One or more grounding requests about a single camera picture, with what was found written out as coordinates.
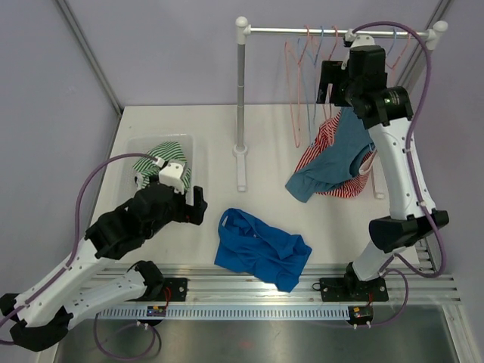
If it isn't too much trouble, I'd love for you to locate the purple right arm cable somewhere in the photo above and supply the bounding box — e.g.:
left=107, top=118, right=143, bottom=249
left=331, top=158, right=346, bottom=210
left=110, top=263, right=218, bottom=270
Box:
left=347, top=20, right=449, bottom=330

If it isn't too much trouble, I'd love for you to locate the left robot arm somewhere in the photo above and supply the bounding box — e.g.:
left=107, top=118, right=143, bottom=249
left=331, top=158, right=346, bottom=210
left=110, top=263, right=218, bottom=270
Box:
left=3, top=105, right=342, bottom=352

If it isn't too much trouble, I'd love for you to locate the white plastic basket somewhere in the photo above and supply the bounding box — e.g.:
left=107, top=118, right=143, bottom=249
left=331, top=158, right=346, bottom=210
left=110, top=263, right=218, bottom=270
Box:
left=114, top=134, right=195, bottom=204

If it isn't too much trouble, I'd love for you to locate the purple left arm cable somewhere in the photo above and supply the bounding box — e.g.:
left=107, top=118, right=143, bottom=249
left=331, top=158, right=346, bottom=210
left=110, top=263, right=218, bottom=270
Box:
left=0, top=152, right=167, bottom=358

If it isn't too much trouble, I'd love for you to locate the white metal clothes rack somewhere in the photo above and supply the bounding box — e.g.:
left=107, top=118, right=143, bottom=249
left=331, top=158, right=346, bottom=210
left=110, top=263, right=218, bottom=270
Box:
left=233, top=16, right=448, bottom=192

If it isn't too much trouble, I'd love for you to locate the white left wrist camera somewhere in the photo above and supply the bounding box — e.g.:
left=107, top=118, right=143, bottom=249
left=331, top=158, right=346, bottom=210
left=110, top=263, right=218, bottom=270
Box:
left=154, top=157, right=188, bottom=194

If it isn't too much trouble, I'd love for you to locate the red white striped tank top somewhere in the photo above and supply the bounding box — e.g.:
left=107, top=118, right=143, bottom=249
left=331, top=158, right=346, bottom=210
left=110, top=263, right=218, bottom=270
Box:
left=293, top=115, right=379, bottom=200

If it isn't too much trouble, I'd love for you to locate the teal blue tank top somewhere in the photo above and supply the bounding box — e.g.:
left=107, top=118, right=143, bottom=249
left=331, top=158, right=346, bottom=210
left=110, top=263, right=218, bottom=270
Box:
left=284, top=107, right=375, bottom=203

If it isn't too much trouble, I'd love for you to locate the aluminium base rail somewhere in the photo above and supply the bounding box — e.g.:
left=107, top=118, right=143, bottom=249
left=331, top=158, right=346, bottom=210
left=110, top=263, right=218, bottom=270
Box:
left=159, top=265, right=461, bottom=305

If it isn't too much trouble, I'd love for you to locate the bright blue tank top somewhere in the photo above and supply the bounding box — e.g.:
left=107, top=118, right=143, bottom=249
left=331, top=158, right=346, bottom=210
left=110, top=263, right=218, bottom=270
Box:
left=214, top=208, right=312, bottom=293

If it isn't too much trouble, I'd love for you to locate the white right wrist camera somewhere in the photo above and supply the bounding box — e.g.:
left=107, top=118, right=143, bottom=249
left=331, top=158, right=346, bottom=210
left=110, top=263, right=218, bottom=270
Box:
left=343, top=29, right=376, bottom=48

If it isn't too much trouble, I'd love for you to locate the pink plastic hanger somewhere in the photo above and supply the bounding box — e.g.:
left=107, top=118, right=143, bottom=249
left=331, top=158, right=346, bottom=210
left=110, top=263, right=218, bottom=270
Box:
left=284, top=28, right=312, bottom=148
left=309, top=26, right=340, bottom=147
left=386, top=34, right=411, bottom=72

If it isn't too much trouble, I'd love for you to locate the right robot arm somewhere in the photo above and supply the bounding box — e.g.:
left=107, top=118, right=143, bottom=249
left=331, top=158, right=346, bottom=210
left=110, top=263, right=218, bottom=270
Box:
left=321, top=44, right=449, bottom=302

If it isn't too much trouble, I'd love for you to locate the green white striped tank top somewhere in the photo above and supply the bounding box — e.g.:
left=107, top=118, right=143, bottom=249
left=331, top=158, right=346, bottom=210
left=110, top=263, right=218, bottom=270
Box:
left=133, top=141, right=191, bottom=191

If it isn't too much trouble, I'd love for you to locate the white slotted cable duct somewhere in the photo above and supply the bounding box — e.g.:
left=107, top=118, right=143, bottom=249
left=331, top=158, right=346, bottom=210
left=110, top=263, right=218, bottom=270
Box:
left=99, top=304, right=349, bottom=321

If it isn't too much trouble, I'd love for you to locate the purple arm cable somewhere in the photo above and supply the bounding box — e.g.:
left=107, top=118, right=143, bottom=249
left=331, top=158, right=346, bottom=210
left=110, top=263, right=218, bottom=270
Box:
left=0, top=152, right=167, bottom=358
left=347, top=20, right=449, bottom=330

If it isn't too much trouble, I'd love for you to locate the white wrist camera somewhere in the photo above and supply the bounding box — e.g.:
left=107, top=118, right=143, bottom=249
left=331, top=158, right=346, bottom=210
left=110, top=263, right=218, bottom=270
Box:
left=343, top=29, right=376, bottom=48
left=154, top=157, right=188, bottom=194

